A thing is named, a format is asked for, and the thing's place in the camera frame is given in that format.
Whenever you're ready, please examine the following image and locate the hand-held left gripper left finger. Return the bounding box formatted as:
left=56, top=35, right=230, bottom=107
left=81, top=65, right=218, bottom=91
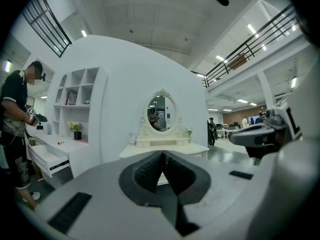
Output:
left=118, top=150, right=179, bottom=229

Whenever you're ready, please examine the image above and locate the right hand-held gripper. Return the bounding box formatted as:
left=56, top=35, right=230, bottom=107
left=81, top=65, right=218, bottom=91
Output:
left=229, top=103, right=302, bottom=165

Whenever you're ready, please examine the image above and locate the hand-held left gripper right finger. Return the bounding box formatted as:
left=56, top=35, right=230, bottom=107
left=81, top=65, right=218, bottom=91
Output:
left=163, top=149, right=213, bottom=237

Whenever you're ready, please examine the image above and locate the white dressing table drawer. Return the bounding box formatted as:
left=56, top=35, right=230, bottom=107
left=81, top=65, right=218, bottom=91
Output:
left=156, top=170, right=174, bottom=187

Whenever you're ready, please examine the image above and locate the white dressing table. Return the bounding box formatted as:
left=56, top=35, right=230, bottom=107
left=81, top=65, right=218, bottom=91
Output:
left=118, top=88, right=210, bottom=186

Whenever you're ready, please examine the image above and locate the white desk with open drawer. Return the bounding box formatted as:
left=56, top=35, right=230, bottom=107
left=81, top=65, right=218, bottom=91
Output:
left=26, top=133, right=90, bottom=182

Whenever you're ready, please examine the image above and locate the cardboard box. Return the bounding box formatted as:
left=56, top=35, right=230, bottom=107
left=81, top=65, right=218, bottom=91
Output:
left=229, top=54, right=251, bottom=71

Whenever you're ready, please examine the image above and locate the black vase with flowers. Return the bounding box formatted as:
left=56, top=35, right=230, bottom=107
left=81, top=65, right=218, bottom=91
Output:
left=67, top=121, right=83, bottom=141

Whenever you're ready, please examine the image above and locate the black metal railing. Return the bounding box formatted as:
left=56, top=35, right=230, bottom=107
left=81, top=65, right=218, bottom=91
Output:
left=21, top=0, right=73, bottom=59
left=201, top=3, right=301, bottom=89

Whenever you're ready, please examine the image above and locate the white bookshelf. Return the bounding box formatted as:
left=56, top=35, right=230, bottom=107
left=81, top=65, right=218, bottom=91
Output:
left=50, top=66, right=109, bottom=138

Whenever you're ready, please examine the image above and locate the pink book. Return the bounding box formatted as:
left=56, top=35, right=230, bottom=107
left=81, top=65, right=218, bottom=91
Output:
left=65, top=89, right=79, bottom=106

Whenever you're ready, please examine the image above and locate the oval mirror with white frame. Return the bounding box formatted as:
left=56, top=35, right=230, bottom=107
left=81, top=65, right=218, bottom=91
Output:
left=136, top=88, right=190, bottom=147

